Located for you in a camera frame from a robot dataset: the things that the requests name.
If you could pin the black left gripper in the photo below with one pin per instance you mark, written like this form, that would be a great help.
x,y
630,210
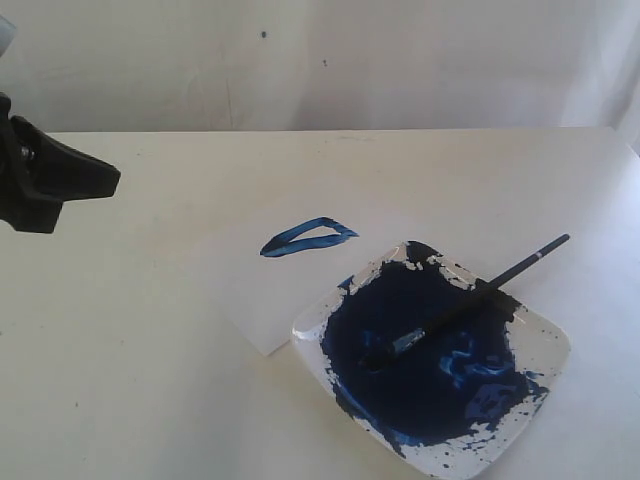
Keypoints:
x,y
54,168

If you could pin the white plate with blue paint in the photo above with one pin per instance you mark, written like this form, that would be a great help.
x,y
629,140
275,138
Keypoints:
x,y
452,405

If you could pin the white paper sheet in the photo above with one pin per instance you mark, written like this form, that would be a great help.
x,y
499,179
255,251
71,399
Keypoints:
x,y
263,271

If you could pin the black paintbrush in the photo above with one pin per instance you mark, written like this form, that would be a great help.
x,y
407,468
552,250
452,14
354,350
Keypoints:
x,y
381,357

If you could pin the white backdrop curtain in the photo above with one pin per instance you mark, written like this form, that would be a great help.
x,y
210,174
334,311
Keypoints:
x,y
285,65

